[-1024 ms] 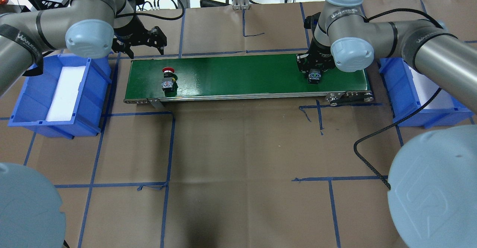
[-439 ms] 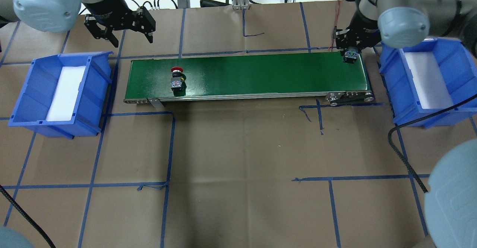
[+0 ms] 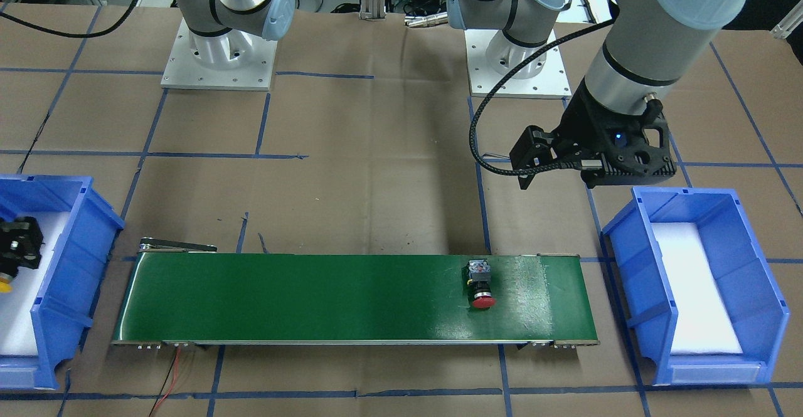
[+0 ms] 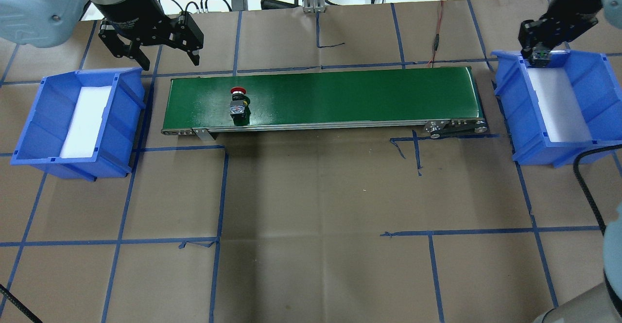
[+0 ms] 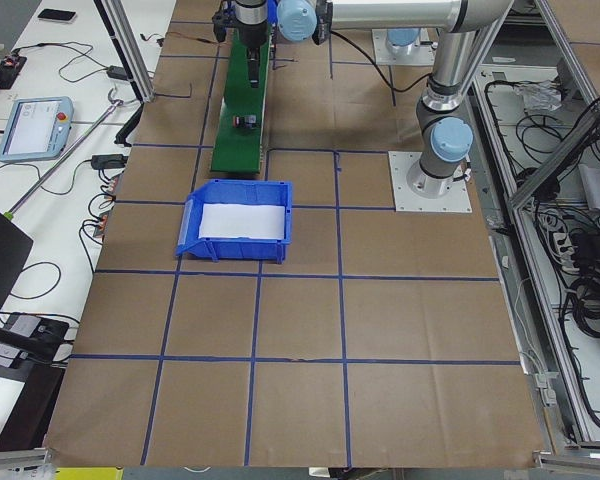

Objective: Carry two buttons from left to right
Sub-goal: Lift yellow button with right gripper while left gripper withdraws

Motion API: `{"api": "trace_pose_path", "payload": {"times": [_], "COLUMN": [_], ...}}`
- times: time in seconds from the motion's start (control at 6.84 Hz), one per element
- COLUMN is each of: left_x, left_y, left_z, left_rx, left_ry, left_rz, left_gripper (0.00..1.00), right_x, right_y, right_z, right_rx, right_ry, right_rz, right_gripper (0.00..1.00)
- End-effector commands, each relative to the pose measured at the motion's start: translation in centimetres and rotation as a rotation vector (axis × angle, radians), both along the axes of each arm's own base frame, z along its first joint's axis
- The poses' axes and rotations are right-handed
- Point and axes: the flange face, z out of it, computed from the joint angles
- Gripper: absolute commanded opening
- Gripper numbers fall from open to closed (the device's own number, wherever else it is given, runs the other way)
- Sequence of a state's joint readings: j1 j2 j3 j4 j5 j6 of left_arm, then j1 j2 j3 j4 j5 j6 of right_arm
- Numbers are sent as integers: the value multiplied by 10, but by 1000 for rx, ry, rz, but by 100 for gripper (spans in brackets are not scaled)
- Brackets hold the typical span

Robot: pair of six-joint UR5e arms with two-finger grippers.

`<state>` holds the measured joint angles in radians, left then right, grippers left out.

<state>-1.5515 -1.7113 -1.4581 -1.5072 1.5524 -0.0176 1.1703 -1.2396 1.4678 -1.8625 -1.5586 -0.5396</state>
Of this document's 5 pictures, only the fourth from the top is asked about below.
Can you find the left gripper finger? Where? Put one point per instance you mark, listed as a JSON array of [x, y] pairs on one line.
[[194, 56], [137, 55]]

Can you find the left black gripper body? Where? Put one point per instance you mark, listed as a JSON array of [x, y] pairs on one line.
[[127, 3]]

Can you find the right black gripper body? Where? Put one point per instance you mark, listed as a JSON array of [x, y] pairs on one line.
[[577, 3]]

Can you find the red push button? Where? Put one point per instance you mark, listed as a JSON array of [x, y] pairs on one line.
[[239, 105]]

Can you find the yellow push button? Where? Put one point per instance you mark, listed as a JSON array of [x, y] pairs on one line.
[[540, 56]]

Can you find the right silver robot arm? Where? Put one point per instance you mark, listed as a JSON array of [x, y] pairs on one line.
[[612, 9]]

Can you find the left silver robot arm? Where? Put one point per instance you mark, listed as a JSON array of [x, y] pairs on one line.
[[127, 26]]

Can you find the blue destination bin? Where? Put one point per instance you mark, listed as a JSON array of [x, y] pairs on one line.
[[598, 93]]

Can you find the black power adapter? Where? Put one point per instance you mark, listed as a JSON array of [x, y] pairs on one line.
[[239, 5]]

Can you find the white foam pad source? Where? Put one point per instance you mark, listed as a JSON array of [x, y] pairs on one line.
[[86, 122]]

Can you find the white foam pad destination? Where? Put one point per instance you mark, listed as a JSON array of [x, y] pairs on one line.
[[558, 105]]

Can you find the blue source bin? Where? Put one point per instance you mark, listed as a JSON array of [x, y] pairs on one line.
[[47, 125]]

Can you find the green conveyor belt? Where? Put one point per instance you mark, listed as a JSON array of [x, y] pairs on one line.
[[445, 100]]

